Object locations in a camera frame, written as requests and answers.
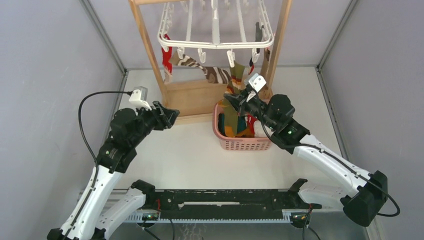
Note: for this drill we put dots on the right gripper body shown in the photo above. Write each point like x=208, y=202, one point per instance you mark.
x=254, y=105

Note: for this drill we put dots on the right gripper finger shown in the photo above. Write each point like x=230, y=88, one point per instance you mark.
x=246, y=94
x=234, y=101

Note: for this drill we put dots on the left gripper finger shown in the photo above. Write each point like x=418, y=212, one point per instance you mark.
x=169, y=118
x=159, y=108

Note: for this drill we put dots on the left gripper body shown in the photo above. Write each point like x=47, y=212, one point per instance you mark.
x=156, y=122

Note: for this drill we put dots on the olive orange striped sock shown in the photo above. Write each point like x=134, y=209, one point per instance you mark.
x=233, y=88

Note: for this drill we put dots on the red santa sock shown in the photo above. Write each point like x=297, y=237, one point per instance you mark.
x=250, y=122

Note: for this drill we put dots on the dark green sock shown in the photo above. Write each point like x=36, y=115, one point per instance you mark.
x=241, y=125

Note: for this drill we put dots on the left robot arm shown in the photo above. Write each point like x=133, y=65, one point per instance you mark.
x=128, y=129

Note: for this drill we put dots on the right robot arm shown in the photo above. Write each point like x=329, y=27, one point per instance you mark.
x=362, y=194

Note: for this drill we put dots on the wooden hanger stand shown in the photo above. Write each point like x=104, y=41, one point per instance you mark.
x=196, y=99

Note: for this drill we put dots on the mustard yellow sock in basket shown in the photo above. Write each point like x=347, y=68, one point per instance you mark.
x=246, y=133

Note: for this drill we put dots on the pink laundry basket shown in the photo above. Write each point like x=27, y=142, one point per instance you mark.
x=237, y=143

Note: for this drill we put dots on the tan brown sock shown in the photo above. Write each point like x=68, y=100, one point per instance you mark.
x=267, y=54

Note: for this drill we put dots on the red sock with face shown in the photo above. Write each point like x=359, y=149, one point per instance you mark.
x=168, y=68

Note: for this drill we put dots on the navy blue sock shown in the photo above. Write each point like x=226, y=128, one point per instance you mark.
x=259, y=31

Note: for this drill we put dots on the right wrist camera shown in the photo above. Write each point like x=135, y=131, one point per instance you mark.
x=255, y=82

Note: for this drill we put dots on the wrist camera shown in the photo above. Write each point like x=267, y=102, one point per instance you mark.
x=138, y=98
x=255, y=82

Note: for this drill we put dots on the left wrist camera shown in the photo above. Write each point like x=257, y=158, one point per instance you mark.
x=138, y=98

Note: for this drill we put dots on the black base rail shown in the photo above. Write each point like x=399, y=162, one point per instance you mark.
x=225, y=204

